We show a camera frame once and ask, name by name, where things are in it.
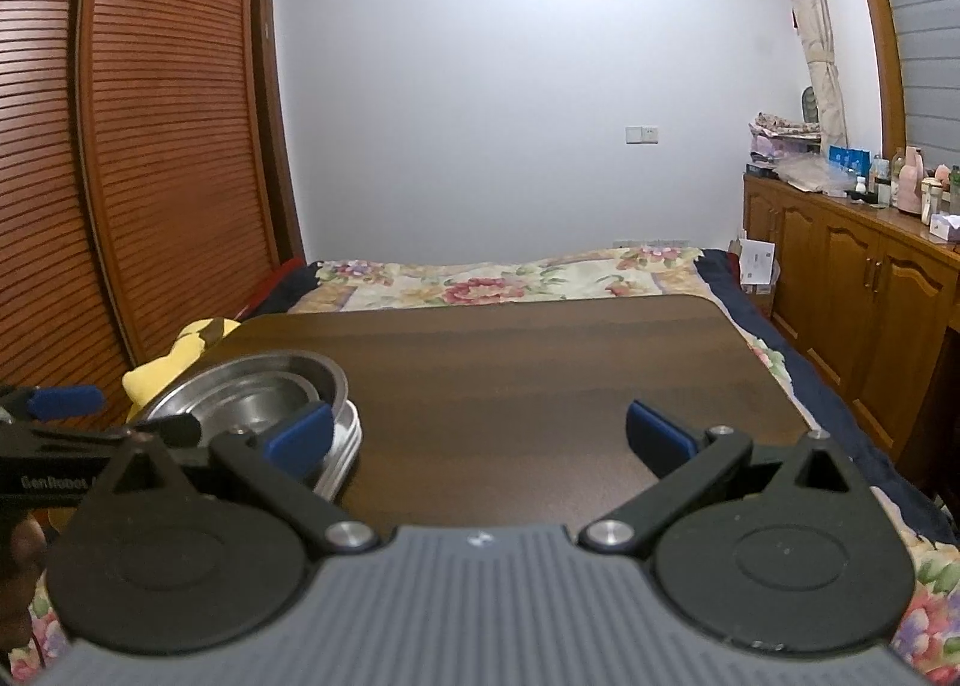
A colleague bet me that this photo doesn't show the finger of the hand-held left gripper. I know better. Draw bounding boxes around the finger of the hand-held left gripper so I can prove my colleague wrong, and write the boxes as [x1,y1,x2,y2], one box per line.
[0,384,107,426]
[148,414,203,449]

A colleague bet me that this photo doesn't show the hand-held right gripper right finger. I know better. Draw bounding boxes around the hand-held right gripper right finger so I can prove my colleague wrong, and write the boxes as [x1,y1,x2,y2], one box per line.
[577,399,876,556]

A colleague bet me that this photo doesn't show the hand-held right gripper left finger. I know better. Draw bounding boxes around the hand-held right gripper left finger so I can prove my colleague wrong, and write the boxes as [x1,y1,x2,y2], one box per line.
[75,399,380,556]

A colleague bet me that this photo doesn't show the large stainless steel bowl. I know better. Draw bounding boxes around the large stainless steel bowl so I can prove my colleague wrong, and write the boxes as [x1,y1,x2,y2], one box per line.
[141,348,352,449]

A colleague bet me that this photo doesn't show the person's left hand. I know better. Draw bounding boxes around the person's left hand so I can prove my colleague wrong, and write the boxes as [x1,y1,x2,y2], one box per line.
[0,515,42,657]

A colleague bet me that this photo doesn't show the yellow plush toy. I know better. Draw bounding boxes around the yellow plush toy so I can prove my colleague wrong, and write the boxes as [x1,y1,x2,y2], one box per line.
[124,317,242,426]

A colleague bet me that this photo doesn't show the dark red cloth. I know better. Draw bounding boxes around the dark red cloth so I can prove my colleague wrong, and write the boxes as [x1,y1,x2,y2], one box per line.
[240,258,325,321]

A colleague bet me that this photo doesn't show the navy blue blanket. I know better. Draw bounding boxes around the navy blue blanket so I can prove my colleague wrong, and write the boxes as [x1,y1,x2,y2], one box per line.
[694,247,960,538]

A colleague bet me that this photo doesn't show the brown louvered wardrobe door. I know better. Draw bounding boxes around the brown louvered wardrobe door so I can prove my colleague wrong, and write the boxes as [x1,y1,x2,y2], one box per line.
[75,0,291,370]
[0,0,137,419]

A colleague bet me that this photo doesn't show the white paper box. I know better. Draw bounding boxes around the white paper box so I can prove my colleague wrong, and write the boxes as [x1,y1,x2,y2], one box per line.
[739,240,778,287]

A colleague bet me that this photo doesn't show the floral bedsheet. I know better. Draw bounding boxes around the floral bedsheet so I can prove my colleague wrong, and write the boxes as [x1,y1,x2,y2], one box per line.
[7,243,960,686]

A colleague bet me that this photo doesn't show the wooden cabinet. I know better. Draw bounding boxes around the wooden cabinet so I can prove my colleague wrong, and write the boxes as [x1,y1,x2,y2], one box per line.
[742,172,960,486]

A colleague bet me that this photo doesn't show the clear plastic bags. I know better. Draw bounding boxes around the clear plastic bags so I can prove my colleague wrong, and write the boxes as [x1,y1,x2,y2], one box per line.
[776,157,857,197]

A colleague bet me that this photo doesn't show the pink bottle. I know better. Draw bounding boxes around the pink bottle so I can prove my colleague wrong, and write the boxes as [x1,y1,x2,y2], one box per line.
[896,146,926,216]

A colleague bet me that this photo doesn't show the cream curtain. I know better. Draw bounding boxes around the cream curtain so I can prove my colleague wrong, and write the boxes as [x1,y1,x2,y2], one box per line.
[765,0,850,149]

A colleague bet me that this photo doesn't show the grey window blind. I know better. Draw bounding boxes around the grey window blind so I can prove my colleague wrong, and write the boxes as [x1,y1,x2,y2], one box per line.
[870,0,960,164]

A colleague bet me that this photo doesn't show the wooden window frame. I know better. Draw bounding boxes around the wooden window frame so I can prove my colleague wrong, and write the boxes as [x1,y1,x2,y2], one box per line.
[840,0,910,157]

